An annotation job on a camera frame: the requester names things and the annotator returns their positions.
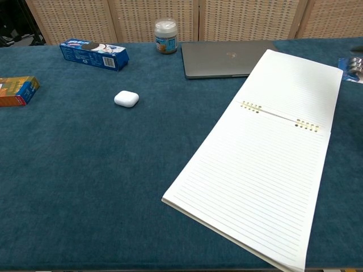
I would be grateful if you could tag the white earbuds case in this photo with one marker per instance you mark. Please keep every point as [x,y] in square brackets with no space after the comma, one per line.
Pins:
[126,98]

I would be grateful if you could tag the grey closed laptop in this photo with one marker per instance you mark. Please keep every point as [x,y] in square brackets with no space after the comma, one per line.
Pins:
[215,59]

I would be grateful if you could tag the white-lidded jar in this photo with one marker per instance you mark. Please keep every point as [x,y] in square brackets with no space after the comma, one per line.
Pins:
[166,38]

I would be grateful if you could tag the teal table mat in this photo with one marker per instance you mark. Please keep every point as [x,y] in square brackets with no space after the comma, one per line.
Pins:
[85,170]

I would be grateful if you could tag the wooden rattan folding screen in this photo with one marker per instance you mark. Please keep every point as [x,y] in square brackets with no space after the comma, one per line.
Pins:
[198,20]

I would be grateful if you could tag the blue cookie box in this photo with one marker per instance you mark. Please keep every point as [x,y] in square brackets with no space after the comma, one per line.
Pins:
[93,56]

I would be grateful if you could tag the orange snack box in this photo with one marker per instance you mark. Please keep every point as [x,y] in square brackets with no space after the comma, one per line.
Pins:
[17,90]

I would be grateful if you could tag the battery blister pack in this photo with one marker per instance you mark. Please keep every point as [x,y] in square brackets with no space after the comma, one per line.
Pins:
[353,68]

